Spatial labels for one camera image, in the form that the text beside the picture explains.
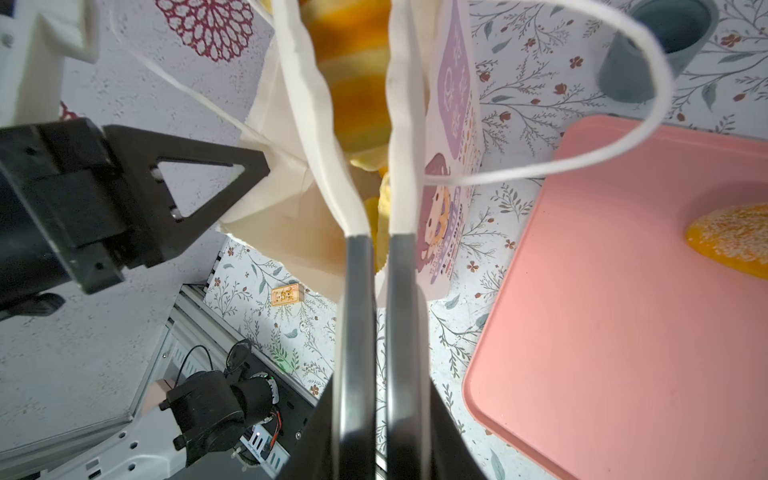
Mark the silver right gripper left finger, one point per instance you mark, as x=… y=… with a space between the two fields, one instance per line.
x=352 y=432

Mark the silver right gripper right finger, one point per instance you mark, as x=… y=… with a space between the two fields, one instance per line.
x=407 y=381

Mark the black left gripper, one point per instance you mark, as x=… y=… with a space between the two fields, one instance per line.
x=82 y=204

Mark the white printed paper bag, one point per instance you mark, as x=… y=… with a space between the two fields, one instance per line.
x=662 y=80

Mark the pale yellow sliced fake bread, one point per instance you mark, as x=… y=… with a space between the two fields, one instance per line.
x=378 y=210

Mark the ridged yellow fake bread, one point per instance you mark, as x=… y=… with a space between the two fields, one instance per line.
x=350 y=40

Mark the sesame fake bread roll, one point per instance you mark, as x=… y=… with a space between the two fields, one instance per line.
x=735 y=237

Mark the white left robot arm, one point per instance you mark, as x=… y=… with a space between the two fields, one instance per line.
x=37 y=37

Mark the small wooden block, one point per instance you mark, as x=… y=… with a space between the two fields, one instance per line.
x=286 y=295

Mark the pink tray mat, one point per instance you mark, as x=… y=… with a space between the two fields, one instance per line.
x=614 y=350

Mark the metal base rail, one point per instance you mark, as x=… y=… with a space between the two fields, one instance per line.
x=140 y=446

